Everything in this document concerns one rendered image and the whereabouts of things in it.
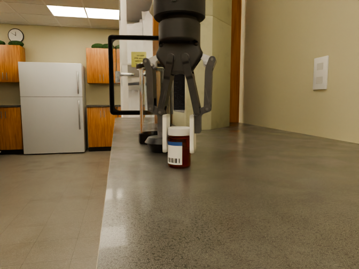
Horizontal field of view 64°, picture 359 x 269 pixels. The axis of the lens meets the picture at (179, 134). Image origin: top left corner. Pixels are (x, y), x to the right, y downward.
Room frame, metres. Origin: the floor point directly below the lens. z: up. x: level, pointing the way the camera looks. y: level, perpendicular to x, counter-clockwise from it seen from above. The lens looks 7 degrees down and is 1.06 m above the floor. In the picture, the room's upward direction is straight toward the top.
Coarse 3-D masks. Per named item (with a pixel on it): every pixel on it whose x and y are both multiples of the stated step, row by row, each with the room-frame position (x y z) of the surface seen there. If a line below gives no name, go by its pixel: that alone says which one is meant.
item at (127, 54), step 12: (120, 48) 1.47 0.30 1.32; (132, 48) 1.48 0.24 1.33; (144, 48) 1.49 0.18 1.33; (156, 48) 1.49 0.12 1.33; (120, 60) 1.47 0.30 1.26; (132, 60) 1.48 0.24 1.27; (120, 72) 1.47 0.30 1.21; (132, 72) 1.48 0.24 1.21; (120, 84) 1.47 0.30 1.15; (132, 84) 1.48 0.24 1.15; (120, 96) 1.47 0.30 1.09; (132, 96) 1.48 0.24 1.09; (120, 108) 1.47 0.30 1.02; (132, 108) 1.48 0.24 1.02
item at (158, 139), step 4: (160, 132) 0.69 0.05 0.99; (152, 136) 0.70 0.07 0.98; (156, 136) 0.70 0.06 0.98; (160, 136) 0.69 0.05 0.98; (148, 140) 0.67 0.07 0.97; (152, 140) 0.66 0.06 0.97; (156, 140) 0.66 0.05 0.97; (160, 140) 0.66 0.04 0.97; (148, 144) 0.68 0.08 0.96; (152, 144) 0.66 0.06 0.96; (156, 144) 0.65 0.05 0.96; (160, 144) 0.65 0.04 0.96; (152, 148) 0.67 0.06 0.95; (156, 148) 0.66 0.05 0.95; (160, 148) 0.66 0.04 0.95; (156, 152) 0.67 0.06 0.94; (160, 152) 0.67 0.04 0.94
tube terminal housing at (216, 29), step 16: (208, 0) 1.22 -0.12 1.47; (224, 0) 1.32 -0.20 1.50; (208, 16) 1.22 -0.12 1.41; (224, 16) 1.32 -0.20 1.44; (208, 32) 1.22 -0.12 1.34; (224, 32) 1.32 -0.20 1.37; (208, 48) 1.22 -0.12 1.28; (224, 48) 1.33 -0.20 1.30; (224, 64) 1.33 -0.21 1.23; (224, 80) 1.33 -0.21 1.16; (224, 96) 1.34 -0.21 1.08; (176, 112) 1.40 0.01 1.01; (192, 112) 1.21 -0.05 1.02; (208, 112) 1.22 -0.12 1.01; (224, 112) 1.34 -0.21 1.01; (208, 128) 1.22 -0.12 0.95
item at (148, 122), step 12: (144, 72) 0.80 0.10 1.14; (156, 72) 0.80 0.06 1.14; (144, 84) 0.80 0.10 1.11; (144, 96) 0.80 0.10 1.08; (144, 108) 0.80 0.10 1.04; (168, 108) 0.82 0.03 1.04; (144, 120) 0.80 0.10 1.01; (156, 120) 0.80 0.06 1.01; (144, 132) 0.81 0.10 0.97; (156, 132) 0.80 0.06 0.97
